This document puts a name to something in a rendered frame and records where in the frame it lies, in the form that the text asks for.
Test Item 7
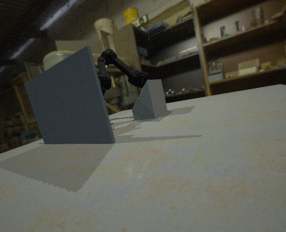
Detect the dark grey flat panel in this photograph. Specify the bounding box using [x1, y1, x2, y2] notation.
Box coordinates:
[24, 45, 115, 144]

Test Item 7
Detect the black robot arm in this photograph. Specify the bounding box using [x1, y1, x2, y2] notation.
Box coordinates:
[98, 49, 151, 96]

